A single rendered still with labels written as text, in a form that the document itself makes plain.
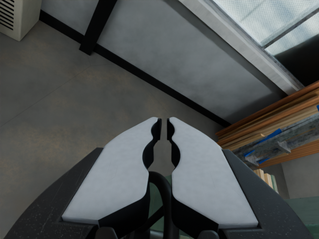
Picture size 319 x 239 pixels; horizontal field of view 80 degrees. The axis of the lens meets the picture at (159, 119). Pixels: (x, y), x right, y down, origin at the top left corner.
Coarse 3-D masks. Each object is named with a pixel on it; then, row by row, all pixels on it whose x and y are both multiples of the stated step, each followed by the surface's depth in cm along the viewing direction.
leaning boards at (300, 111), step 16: (288, 96) 163; (304, 96) 156; (256, 112) 183; (272, 112) 174; (288, 112) 159; (304, 112) 152; (240, 128) 197; (256, 128) 181; (272, 128) 172; (224, 144) 210; (240, 144) 190; (304, 144) 181; (272, 160) 219; (288, 160) 216
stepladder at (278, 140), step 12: (300, 120) 116; (312, 120) 110; (276, 132) 125; (288, 132) 118; (300, 132) 117; (312, 132) 122; (252, 144) 137; (264, 144) 128; (276, 144) 124; (288, 144) 130; (300, 144) 127; (240, 156) 141; (252, 156) 145; (264, 156) 141
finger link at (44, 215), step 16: (64, 176) 8; (80, 176) 8; (48, 192) 7; (64, 192) 7; (32, 208) 7; (48, 208) 7; (64, 208) 7; (16, 224) 6; (32, 224) 6; (48, 224) 6; (64, 224) 6; (80, 224) 6; (96, 224) 6
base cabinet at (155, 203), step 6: (168, 180) 72; (150, 186) 80; (156, 186) 76; (150, 192) 78; (156, 192) 75; (150, 198) 76; (156, 198) 73; (150, 204) 74; (156, 204) 71; (162, 204) 68; (150, 210) 72; (156, 210) 70; (156, 222) 67; (162, 222) 64; (150, 228) 68; (156, 228) 66; (162, 228) 63
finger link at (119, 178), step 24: (120, 144) 10; (144, 144) 10; (96, 168) 8; (120, 168) 8; (144, 168) 8; (96, 192) 7; (120, 192) 7; (144, 192) 7; (72, 216) 6; (96, 216) 6; (120, 216) 7; (144, 216) 7
